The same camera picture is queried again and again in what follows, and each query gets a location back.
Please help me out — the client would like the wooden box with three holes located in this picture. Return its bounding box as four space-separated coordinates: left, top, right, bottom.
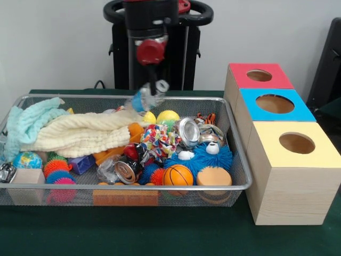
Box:
223 62 341 226

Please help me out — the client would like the shallow clear mesh bin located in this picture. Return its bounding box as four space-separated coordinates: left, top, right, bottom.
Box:
0 95 253 207

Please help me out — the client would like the mint green waffle cloth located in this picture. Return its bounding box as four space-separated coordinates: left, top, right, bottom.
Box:
4 97 70 163

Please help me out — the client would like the orange toy basketball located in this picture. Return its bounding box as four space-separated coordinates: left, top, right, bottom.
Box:
163 164 194 186

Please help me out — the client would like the black chair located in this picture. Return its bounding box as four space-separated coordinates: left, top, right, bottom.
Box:
306 17 341 107

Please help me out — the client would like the orange plastic building block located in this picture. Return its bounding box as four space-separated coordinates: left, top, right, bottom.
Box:
93 182 160 206

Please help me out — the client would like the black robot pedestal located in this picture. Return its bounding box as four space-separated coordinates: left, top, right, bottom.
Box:
103 0 214 91

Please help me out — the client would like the cream waffle cloth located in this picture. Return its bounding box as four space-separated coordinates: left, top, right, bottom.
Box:
20 109 152 158

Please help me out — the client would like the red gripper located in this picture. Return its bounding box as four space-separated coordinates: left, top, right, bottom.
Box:
137 39 166 95

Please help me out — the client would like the colourful knotted rope toy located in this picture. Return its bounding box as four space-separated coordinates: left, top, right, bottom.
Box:
140 124 182 161

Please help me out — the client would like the crushed clear water bottle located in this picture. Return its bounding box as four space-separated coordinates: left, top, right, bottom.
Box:
125 79 170 113

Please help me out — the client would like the black and red drink can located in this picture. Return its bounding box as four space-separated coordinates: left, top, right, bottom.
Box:
114 142 150 185

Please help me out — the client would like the blue fuzzy monster toy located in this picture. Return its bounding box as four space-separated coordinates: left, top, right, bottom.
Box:
165 141 233 178

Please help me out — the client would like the tan round foam disc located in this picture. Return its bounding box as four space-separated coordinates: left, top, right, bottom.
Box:
196 166 233 186

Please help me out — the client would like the dark green table cloth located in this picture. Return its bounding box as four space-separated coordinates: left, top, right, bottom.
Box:
318 103 341 126
0 89 341 256

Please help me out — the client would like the crushed drink can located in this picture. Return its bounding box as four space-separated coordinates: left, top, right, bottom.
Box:
173 117 201 149

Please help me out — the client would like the orange striped tiger plush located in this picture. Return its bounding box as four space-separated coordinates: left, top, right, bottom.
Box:
196 112 217 126

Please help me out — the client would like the small globe ball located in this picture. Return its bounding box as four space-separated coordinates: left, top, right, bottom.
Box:
12 151 44 171

